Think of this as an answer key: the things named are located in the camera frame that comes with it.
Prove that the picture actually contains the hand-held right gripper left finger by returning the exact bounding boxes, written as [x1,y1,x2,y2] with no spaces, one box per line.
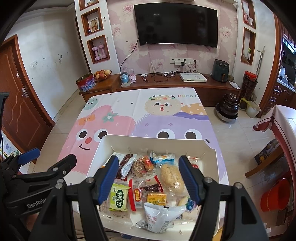
[28,155,119,241]

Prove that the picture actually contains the blue white snack packet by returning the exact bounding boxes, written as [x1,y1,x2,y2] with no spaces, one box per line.
[150,151,175,168]

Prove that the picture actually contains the puffed rice cake packet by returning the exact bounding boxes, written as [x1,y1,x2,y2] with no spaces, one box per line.
[160,163,187,194]

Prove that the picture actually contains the red round tin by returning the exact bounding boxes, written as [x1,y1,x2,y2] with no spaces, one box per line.
[76,74,96,92]

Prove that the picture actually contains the wooden television cabinet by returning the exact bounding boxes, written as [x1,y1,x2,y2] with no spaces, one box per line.
[79,74,241,102]

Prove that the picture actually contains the cartoon printed tablecloth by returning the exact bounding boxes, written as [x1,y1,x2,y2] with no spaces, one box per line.
[57,88,229,232]

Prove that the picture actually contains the blueberry print pastry packet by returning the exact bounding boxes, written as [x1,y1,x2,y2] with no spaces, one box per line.
[177,195,198,213]

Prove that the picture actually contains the large clear biscuit packet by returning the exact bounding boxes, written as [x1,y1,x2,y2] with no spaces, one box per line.
[97,199,133,220]

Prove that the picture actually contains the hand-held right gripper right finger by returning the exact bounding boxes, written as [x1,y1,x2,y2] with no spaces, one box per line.
[179,155,270,241]

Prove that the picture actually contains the red orange snack packet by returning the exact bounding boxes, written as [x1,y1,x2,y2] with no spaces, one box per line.
[142,156,155,171]

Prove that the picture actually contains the white set-top box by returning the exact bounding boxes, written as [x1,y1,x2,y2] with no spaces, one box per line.
[179,72,207,82]

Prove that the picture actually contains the clear nut bar packet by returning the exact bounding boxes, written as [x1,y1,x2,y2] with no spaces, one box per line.
[131,160,149,178]

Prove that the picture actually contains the dark ceramic pot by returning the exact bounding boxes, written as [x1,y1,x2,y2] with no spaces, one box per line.
[217,93,238,114]

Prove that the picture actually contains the black coiled cable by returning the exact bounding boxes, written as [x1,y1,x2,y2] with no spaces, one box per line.
[151,72,172,83]

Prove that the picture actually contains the picture frame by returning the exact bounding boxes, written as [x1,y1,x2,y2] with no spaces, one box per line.
[89,18,100,32]

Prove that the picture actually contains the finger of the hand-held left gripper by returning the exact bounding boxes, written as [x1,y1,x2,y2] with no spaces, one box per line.
[2,148,40,172]
[11,154,77,184]

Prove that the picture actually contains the brown snack packet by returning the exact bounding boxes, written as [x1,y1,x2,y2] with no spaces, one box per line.
[116,154,137,180]

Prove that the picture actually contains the cloth-covered side table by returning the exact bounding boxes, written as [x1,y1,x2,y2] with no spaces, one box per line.
[245,105,296,227]

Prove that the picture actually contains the printed cardboard box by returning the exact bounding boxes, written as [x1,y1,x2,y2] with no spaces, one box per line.
[254,138,279,165]

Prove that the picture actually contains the white red snack bag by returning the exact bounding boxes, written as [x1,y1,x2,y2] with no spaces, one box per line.
[136,203,187,233]

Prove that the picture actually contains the wooden door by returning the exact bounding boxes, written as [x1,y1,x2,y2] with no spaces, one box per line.
[0,34,55,154]

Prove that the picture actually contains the tall red-lidded jar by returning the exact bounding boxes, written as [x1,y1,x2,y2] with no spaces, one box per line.
[239,71,258,109]

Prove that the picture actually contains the fruit bowl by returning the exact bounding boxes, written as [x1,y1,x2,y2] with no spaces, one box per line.
[94,69,112,82]

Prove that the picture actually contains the mop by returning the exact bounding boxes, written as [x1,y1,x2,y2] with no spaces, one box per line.
[254,45,266,77]

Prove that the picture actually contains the black wall television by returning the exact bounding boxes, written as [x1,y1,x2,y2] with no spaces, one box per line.
[134,3,219,48]

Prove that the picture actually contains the green snack packet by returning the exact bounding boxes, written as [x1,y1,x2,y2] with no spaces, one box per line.
[109,183,130,212]

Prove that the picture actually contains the dark grey air fryer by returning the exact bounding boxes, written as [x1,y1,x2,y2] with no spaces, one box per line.
[212,59,229,82]

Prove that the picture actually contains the black television cable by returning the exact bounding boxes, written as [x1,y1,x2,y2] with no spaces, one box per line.
[120,38,139,75]

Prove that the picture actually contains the dark red snack packet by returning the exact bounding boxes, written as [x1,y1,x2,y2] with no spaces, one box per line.
[143,183,164,193]

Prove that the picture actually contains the white plastic bucket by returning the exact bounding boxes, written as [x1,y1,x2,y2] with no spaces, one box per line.
[246,101,261,119]

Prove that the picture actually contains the long red white snack packet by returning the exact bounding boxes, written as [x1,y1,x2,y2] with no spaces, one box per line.
[128,178,144,212]

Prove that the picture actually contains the white plastic tray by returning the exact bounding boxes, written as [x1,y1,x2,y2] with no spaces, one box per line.
[86,134,219,234]

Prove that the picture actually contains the red plastic bucket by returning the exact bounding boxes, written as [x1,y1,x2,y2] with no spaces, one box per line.
[260,178,292,213]

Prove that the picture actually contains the wooden kitchen cabinet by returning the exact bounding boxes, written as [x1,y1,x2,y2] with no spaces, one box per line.
[273,23,296,107]

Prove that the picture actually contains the steel basin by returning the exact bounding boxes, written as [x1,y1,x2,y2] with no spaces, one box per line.
[216,108,239,123]

